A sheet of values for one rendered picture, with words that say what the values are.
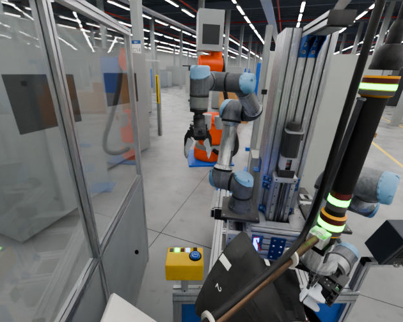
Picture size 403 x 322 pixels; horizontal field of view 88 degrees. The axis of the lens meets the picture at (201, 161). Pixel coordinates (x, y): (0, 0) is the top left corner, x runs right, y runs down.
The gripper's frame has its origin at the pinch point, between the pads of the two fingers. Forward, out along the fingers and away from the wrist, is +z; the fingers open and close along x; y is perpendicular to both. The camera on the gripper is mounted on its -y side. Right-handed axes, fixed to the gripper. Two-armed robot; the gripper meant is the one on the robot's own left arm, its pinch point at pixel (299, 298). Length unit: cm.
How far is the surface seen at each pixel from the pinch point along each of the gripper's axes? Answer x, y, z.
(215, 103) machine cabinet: 176, -801, -704
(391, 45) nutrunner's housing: -68, -3, 13
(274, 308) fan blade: -15.0, -0.8, 18.9
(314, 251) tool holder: -32.7, 0.4, 15.2
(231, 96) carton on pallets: 83, -561, -558
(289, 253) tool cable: -39.1, -0.4, 26.1
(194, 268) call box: 15.7, -34.6, 13.3
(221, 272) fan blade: -24.1, -10.3, 28.3
